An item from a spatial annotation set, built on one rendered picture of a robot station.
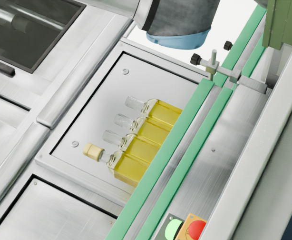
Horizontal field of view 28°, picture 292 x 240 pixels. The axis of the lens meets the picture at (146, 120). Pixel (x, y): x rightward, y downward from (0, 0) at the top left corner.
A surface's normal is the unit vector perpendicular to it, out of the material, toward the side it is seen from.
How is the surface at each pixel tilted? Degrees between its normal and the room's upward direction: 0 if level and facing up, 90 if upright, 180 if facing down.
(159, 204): 90
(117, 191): 90
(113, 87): 91
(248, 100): 90
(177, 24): 108
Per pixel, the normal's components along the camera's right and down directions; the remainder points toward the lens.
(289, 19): -0.47, 0.81
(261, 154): -0.08, -0.43
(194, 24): 0.29, 0.42
